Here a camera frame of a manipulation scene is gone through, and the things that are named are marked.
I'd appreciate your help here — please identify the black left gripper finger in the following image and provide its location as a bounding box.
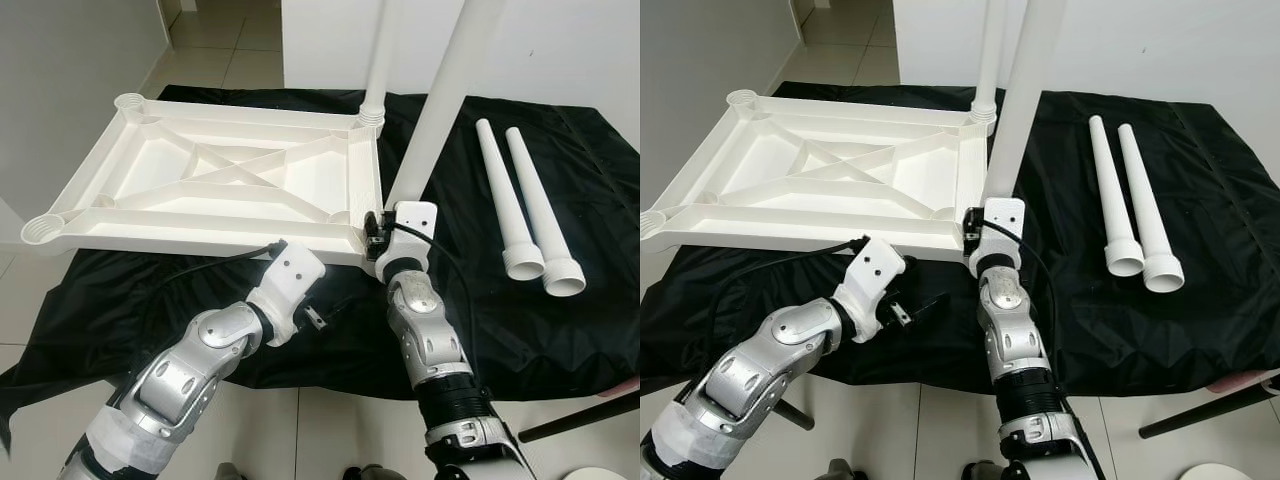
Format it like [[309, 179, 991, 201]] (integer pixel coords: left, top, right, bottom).
[[322, 293, 367, 324], [905, 290, 952, 324]]

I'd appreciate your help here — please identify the white tapered plastic table leg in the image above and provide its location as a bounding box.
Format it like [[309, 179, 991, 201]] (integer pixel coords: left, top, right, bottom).
[[970, 0, 1007, 127], [503, 126, 589, 299], [1088, 114, 1147, 278], [1117, 123, 1188, 294], [383, 0, 509, 217], [360, 0, 403, 127], [474, 118, 547, 283], [980, 0, 1067, 207]]

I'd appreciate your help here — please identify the white plastic children table top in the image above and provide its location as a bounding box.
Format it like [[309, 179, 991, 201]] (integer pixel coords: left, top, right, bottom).
[[22, 92, 386, 269], [640, 88, 999, 263]]

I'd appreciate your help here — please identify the black metal table leg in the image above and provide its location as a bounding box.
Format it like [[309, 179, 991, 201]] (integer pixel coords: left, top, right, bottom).
[[772, 398, 818, 433], [1138, 385, 1280, 441], [518, 390, 641, 444]]

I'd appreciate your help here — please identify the black cloth table cover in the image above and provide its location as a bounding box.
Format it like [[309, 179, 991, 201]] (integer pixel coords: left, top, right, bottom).
[[0, 85, 641, 456], [640, 80, 1280, 401]]

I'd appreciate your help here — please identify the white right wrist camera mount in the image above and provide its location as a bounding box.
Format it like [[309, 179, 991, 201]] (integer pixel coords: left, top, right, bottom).
[[378, 200, 440, 277], [965, 197, 1029, 272]]

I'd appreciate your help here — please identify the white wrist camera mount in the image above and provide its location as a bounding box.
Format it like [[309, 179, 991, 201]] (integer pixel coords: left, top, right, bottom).
[[830, 237, 908, 343], [378, 200, 440, 277], [245, 240, 328, 346], [965, 197, 1029, 272]]

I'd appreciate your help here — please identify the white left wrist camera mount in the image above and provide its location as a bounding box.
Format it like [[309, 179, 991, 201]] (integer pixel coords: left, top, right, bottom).
[[245, 240, 328, 346], [830, 237, 908, 343]]

